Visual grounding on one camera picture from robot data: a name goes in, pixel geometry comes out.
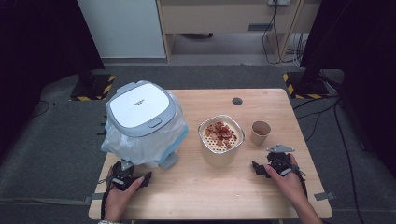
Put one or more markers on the beige container with strainer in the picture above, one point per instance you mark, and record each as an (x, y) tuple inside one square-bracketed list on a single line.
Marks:
[(218, 157)]

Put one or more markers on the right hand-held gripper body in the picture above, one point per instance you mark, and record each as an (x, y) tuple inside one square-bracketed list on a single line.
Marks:
[(278, 160)]

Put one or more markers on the grey tape strip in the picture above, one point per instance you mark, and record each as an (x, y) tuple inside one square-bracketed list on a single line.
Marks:
[(324, 196), (95, 198)]

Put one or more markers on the grey table grommet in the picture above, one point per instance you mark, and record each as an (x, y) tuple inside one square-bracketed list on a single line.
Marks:
[(237, 101)]

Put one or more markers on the black hazard-striped stand base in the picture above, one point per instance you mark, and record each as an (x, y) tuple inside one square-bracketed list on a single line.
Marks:
[(306, 87), (93, 88)]

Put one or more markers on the black curtain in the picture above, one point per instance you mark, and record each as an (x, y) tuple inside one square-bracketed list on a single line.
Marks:
[(358, 46), (34, 46)]

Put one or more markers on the translucent white trash bag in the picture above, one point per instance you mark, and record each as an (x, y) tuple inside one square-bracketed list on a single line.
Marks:
[(140, 147)]

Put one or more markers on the white power strip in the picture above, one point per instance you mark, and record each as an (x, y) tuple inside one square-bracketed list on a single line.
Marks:
[(279, 2)]

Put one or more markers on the red brown food scraps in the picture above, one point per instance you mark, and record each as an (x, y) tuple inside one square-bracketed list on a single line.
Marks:
[(221, 133)]

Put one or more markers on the person's left hand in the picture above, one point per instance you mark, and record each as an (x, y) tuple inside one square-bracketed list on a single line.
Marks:
[(120, 202)]

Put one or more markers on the white cabinet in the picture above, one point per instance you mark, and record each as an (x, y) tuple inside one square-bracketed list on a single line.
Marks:
[(124, 28)]

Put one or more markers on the brown paper cup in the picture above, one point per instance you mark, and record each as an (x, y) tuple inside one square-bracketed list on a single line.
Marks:
[(260, 135)]

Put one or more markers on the white grey pedal trash can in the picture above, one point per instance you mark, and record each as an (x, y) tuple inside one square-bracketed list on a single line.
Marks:
[(140, 107)]

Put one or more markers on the light wooden desk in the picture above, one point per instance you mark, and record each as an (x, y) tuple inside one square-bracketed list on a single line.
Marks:
[(218, 17)]

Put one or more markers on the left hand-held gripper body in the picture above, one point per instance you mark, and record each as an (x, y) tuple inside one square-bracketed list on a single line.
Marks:
[(123, 174)]

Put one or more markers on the person's right hand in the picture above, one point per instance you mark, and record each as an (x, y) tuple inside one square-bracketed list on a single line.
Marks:
[(291, 186)]

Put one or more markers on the black table edge clips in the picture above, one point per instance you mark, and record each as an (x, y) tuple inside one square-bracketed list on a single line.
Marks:
[(102, 125)]

